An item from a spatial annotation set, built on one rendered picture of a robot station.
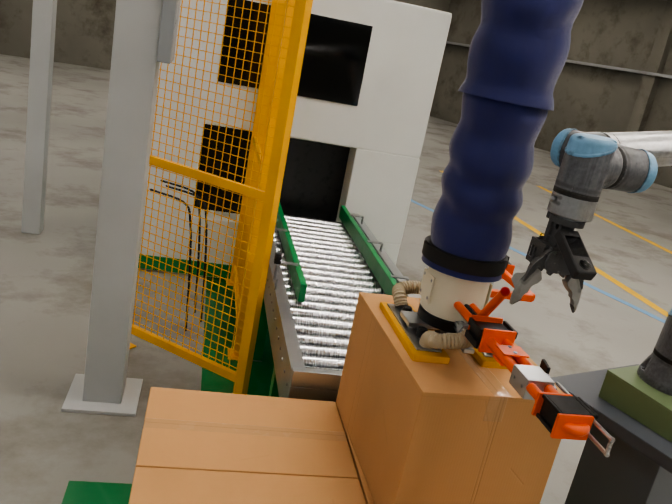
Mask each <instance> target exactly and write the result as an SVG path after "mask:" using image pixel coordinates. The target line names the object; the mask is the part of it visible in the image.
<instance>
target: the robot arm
mask: <svg viewBox="0 0 672 504"><path fill-rule="evenodd" d="M550 156H551V160H552V162H553V163H554V164H555V165H556V166H558V167H560V169H559V172H558V175H557V178H556V182H555V185H554V188H553V191H552V194H551V197H550V201H549V204H548V207H547V210H548V212H547V215H546V217H547V218H549V221H548V224H547V227H546V230H545V234H544V233H541V234H540V236H539V237H536V236H532V239H531V242H530V245H529V248H528V252H527V255H526V258H525V259H527V260H528V261H529V262H530V264H529V266H528V268H527V271H525V272H517V273H515V274H514V275H513V276H512V278H511V280H512V283H513V285H514V287H515V288H514V290H513V292H512V294H511V297H510V301H509V303H510V304H511V305H512V304H514V303H516V302H518V301H520V300H521V298H522V297H523V295H524V294H526V293H527V292H528V291H529V289H530V288H531V287H532V286H533V285H535V284H538V283H539V282H540V281H541V280H542V272H541V271H542V270H543V269H545V270H546V274H548V275H549V276H551V275H552V274H553V273H554V274H559V275H560V276H561V277H562V278H564V277H565V279H562V282H563V285H564V287H565V289H566V290H567V291H568V292H569V293H568V296H569V297H570V308H571V311H572V313H574V312H575V311H576V309H577V306H578V304H579V301H580V297H581V292H582V289H583V282H584V280H589V281H591V280H592V279H593V278H594V277H595V276H596V274H597V272H596V270H595V267H594V265H593V263H592V261H591V259H590V256H589V254H588V252H587V250H586V247H585V245H584V243H583V241H582V239H581V236H580V234H579V232H578V231H574V229H575V228H576V229H584V226H585V223H586V222H591V221H592V219H593V216H594V213H595V210H596V207H597V203H598V200H599V197H600V195H601V192H602V189H610V190H617V191H625V192H627V193H639V192H643V191H645V190H647V189H648V188H649V187H650V186H651V185H652V184H653V182H654V181H655V179H656V176H657V172H658V167H662V166H672V131H641V132H608V133H605V132H582V131H578V130H577V129H571V128H567V129H564V130H562V131H561V132H560V133H559V134H558V135H557V136H556V137H555V139H554V140H553V143H552V145H551V150H550ZM542 234H544V236H541V235H542ZM531 246H532V247H531ZM530 249H531V250H530ZM529 252H530V253H529ZM637 374H638V376H639V377H640V378H641V379H642V380H643V381H644V382H645V383H647V384H648V385H650V386H651V387H653V388H655V389H656V390H658V391H660V392H663V393H665V394H667V395H670V396H672V308H671V310H670V312H668V316H667V318H666V321H665V323H664V326H663V328H662V330H661V333H660V335H659V338H658V340H657V343H656V345H655V347H654V350H653V352H652V353H651V354H650V355H649V356H648V357H647V358H646V359H645V360H644V361H643V362H642V363H641V364H640V365H639V368H638V370H637Z"/></svg>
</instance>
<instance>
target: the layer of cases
mask: <svg viewBox="0 0 672 504"><path fill-rule="evenodd" d="M128 504H375V503H374V500H373V498H372V495H371V492H370V490H369V487H368V485H367V482H366V480H365V477H364V475H363V472H362V470H361V467H360V464H359V462H358V459H357V457H356V454H355V452H354V449H353V447H352V444H351V441H350V439H349V436H348V434H347V431H346V429H345V426H344V424H343V421H342V419H341V416H340V413H339V411H338V408H337V406H336V402H332V401H320V400H308V399H295V398H283V397H270V396H258V395H245V394H233V393H221V392H208V391H196V390H183V389H171V388H159V387H151V388H150V393H149V398H148V403H147V409H146V414H145V419H144V424H143V430H142V435H141V440H140V445H139V451H138V456H137V461H136V467H135V472H134V477H133V482H132V488H131V493H130V498H129V503H128Z"/></svg>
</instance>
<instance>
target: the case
mask: <svg viewBox="0 0 672 504"><path fill-rule="evenodd" d="M380 302H390V303H394V300H393V296H392V295H384V294H374V293H364V292H360V293H359V296H358V301H357V306H356V310H355V315H354V320H353V324H352V329H351V334H350V338H349V343H348V348H347V352H346V357H345V362H344V366H343V371H342V376H341V380H340V385H339V390H338V395H337V399H336V406H337V408H338V411H339V413H340V416H341V419H342V421H343V424H344V426H345V429H346V431H347V434H348V436H349V439H350V441H351V444H352V447H353V449H354V452H355V454H356V457H357V459H358V462H359V464H360V467H361V470H362V472H363V475H364V477H365V480H366V482H367V485H368V487H369V490H370V492H371V495H372V498H373V500H374V503H375V504H540V502H541V499H542V496H543V493H544V490H545V487H546V484H547V481H548V478H549V475H550V472H551V469H552V466H553V463H554V460H555V457H556V454H557V451H558V448H559V445H560V442H561V439H556V438H551V437H550V435H551V433H550V432H549V431H548V430H547V429H546V427H545V426H544V425H543V424H542V423H541V421H540V420H539V419H538V418H537V417H536V416H535V415H532V414H531V413H532V409H533V406H534V403H535V400H528V399H522V397H521V396H520V395H519V394H518V393H517V391H516V390H515V389H514V388H513V387H512V386H511V384H510V383H509V379H510V376H511V372H510V371H509V370H508V369H501V368H489V367H482V366H481V365H480V364H479V363H478V362H477V360H476V359H475V358H474V357H473V355H472V354H468V353H463V352H462V351H461V349H447V348H446V349H444V351H445V352H446V353H447V355H448V356H449V358H450V360H449V363H448V364H442V363H431V362H419V361H412V359H411V358H410V356H409V354H408V353H407V351H406V350H405V348H404V346H403V345H402V343H401V341H400V340H399V338H398V336H397V335H396V333H395V332H394V330H393V328H392V327H391V325H390V323H389V322H388V320H387V318H386V317H385V315H384V314H383V312H382V310H381V309H380V307H379V306H380Z"/></svg>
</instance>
